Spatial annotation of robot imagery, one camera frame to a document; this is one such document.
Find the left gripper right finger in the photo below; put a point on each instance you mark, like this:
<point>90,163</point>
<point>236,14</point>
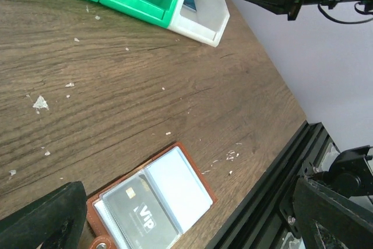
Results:
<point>326,219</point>

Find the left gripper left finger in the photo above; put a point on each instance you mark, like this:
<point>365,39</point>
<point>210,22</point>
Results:
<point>55,220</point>

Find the brown leather card holder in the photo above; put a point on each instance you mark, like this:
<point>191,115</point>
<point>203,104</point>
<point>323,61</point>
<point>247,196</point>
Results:
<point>178,184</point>

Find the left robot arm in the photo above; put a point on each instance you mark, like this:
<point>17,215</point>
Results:
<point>349,175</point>

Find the black VIP card in holder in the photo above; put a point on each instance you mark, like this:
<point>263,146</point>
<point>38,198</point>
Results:
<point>134,216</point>

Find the blue card in bin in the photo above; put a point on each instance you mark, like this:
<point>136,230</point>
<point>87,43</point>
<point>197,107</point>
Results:
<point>190,5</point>

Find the white bin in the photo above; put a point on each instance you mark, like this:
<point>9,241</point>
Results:
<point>206,25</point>

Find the black aluminium frame rail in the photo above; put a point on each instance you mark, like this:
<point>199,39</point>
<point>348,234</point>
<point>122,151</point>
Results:
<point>265,216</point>

